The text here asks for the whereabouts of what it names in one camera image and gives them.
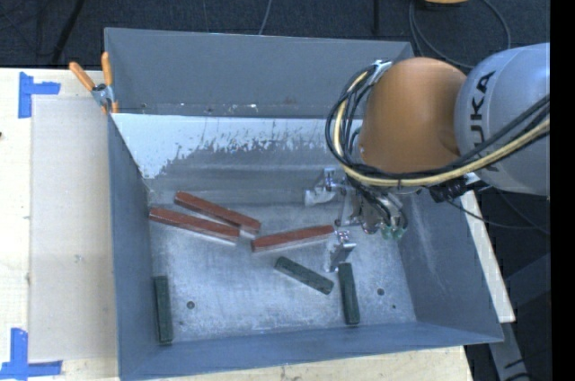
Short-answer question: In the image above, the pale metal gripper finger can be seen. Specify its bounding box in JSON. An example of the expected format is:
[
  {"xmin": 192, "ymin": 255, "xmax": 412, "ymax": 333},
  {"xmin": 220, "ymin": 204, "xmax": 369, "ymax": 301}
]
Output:
[
  {"xmin": 305, "ymin": 167, "xmax": 348, "ymax": 207},
  {"xmin": 329, "ymin": 229, "xmax": 358, "ymax": 273}
]

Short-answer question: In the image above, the dark green flat block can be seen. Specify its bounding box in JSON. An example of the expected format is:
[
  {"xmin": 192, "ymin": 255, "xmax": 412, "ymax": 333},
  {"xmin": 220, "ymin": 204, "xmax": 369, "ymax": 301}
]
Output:
[
  {"xmin": 273, "ymin": 255, "xmax": 336, "ymax": 297},
  {"xmin": 337, "ymin": 261, "xmax": 362, "ymax": 326},
  {"xmin": 152, "ymin": 274, "xmax": 175, "ymax": 345}
]

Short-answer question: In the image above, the red-brown flat block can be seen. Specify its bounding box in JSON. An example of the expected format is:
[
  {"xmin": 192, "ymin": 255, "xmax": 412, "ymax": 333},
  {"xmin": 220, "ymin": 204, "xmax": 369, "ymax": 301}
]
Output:
[
  {"xmin": 173, "ymin": 190, "xmax": 263, "ymax": 235},
  {"xmin": 147, "ymin": 206, "xmax": 242, "ymax": 245},
  {"xmin": 250, "ymin": 224, "xmax": 336, "ymax": 255}
]

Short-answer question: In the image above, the grey metal bin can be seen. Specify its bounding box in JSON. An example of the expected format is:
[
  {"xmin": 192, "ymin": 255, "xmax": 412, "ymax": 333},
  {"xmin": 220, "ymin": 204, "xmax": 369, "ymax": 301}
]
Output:
[{"xmin": 102, "ymin": 27, "xmax": 506, "ymax": 381}]

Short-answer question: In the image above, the pale wood flat board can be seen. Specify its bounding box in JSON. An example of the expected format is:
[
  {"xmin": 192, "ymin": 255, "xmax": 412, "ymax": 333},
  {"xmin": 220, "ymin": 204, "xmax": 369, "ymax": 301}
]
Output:
[{"xmin": 27, "ymin": 94, "xmax": 518, "ymax": 363}]

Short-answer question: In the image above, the black cylinder on white bracket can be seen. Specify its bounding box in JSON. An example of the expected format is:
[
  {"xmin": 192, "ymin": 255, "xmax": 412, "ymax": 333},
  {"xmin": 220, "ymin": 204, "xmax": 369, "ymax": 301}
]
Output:
[{"xmin": 428, "ymin": 173, "xmax": 481, "ymax": 204}]

